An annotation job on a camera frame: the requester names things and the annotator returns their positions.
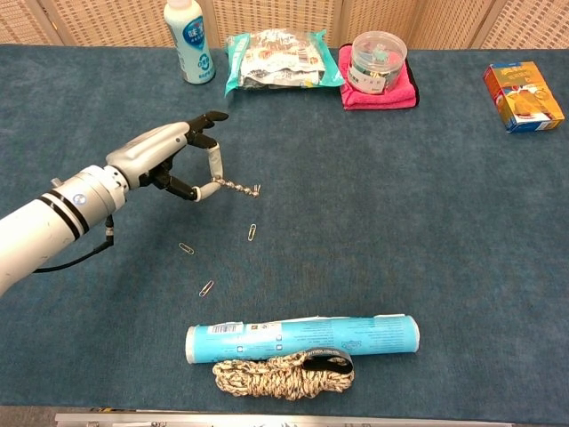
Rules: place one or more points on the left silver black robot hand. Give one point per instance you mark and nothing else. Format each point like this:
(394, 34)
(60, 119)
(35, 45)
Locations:
(151, 149)

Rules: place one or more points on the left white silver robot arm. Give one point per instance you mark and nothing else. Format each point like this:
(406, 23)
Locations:
(49, 222)

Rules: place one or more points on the clear round container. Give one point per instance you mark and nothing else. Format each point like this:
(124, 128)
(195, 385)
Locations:
(378, 62)

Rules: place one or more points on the white blue drink bottle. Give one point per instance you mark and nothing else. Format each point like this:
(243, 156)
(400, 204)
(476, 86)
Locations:
(191, 44)

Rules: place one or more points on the teal plastic snack bag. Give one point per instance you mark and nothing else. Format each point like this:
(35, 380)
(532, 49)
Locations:
(280, 62)

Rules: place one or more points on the woven wicker folding screen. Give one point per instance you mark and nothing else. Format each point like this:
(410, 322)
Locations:
(275, 18)

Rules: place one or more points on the pink folded cloth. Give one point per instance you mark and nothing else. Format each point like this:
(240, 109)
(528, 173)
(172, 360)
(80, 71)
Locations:
(378, 100)

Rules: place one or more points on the light blue cylindrical roll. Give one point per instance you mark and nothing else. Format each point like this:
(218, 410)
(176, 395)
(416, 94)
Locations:
(302, 338)

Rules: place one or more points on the orange blue cardboard box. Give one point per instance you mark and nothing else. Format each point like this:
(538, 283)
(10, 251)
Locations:
(524, 98)

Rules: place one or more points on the aluminium frame rail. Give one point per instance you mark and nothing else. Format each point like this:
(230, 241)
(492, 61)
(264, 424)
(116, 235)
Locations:
(266, 420)

